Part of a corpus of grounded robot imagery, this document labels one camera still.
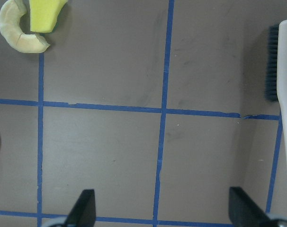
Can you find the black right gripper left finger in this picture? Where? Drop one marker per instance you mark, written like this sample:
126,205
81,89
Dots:
83,213

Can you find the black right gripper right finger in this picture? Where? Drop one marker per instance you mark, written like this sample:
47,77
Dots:
244,212

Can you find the beige hand brush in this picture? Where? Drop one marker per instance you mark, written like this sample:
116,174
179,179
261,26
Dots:
276,72

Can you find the cream curved peel piece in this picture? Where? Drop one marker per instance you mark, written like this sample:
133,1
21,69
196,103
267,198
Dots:
10,14

